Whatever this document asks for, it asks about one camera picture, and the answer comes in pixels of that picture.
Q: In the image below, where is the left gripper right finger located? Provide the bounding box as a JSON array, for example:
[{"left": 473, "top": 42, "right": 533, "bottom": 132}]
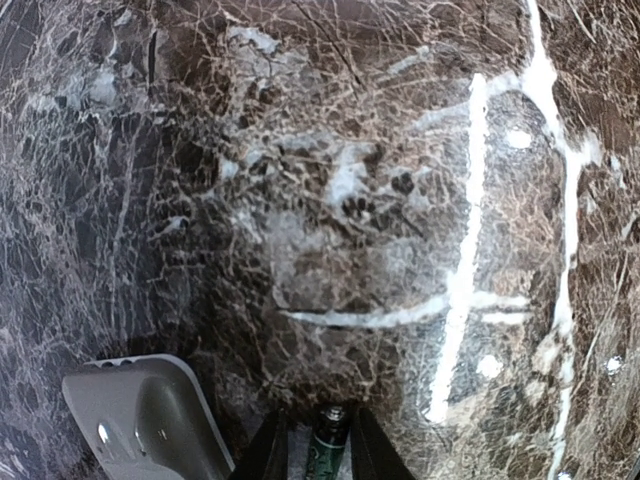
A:
[{"left": 350, "top": 407, "right": 415, "bottom": 480}]

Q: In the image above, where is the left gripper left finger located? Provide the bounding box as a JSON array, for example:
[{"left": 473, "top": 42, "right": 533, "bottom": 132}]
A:
[{"left": 229, "top": 410, "right": 288, "bottom": 480}]

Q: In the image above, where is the green AAA battery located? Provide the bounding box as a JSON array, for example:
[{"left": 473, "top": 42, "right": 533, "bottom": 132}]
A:
[{"left": 304, "top": 405, "right": 350, "bottom": 480}]

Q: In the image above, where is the white universal remote control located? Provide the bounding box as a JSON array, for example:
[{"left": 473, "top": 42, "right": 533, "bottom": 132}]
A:
[{"left": 62, "top": 354, "right": 235, "bottom": 479}]

